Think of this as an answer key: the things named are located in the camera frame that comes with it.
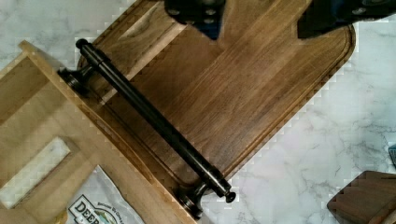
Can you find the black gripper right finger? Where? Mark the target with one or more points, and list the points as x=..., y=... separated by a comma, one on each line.
x=324, y=16

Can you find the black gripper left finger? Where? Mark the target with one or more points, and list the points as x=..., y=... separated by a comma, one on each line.
x=204, y=15

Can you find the black drawer handle bar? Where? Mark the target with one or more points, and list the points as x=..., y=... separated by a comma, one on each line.
x=210, y=176

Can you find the light wooden drawer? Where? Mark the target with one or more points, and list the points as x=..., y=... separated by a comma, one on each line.
x=36, y=105

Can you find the white block in drawer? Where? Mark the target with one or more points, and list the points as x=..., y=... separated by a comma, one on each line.
x=31, y=175

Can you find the dark wooden cutting board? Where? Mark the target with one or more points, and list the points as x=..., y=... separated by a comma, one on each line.
x=226, y=96

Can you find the brown wooden block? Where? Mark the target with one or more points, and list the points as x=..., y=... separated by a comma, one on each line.
x=367, y=199

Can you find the Deep River chip bag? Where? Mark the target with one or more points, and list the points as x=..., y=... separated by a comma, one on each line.
x=98, y=201

